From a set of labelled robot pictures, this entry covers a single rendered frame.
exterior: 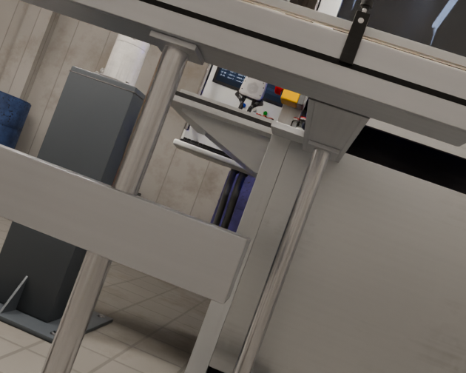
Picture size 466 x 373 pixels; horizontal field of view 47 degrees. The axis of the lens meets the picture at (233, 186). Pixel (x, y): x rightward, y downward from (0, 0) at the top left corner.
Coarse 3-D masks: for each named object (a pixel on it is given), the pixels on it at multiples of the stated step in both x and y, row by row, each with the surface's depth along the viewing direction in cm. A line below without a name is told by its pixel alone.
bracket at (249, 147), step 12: (192, 120) 188; (204, 120) 186; (216, 120) 186; (216, 132) 186; (228, 132) 185; (240, 132) 185; (252, 132) 184; (228, 144) 185; (240, 144) 184; (252, 144) 184; (264, 144) 183; (240, 156) 184; (252, 156) 184; (252, 168) 183
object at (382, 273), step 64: (320, 192) 170; (384, 192) 168; (448, 192) 166; (256, 256) 171; (320, 256) 169; (384, 256) 166; (448, 256) 164; (320, 320) 167; (384, 320) 165; (448, 320) 163
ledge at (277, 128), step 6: (276, 126) 160; (282, 126) 160; (288, 126) 159; (276, 132) 168; (282, 132) 164; (288, 132) 160; (294, 132) 159; (300, 132) 159; (288, 138) 171; (294, 138) 167; (300, 138) 163
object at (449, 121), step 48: (48, 0) 102; (96, 0) 96; (144, 0) 95; (192, 0) 94; (240, 0) 102; (240, 48) 92; (288, 48) 91; (336, 48) 90; (384, 48) 89; (432, 48) 91; (336, 96) 95; (384, 96) 89; (432, 96) 88
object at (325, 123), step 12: (312, 108) 111; (324, 108) 107; (336, 108) 103; (312, 120) 122; (324, 120) 117; (336, 120) 113; (348, 120) 109; (360, 120) 106; (312, 132) 137; (324, 132) 131; (336, 132) 126; (348, 132) 121; (324, 144) 147; (336, 144) 141; (348, 144) 135
